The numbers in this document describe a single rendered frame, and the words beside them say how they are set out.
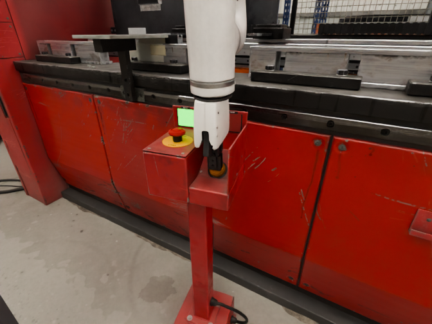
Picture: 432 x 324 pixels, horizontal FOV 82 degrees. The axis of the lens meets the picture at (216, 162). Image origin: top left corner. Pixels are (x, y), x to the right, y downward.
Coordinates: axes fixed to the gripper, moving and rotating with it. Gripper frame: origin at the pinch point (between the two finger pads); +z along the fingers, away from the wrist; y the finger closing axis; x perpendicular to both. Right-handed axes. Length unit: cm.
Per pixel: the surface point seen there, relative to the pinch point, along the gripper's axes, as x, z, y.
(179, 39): -30, -20, -47
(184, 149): -6.1, -3.3, 2.3
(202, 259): -3.6, 32.4, 3.3
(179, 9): -56, -28, -106
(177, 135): -8.7, -5.3, 0.0
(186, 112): -11.1, -6.8, -10.0
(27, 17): -126, -27, -67
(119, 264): -55, 76, -11
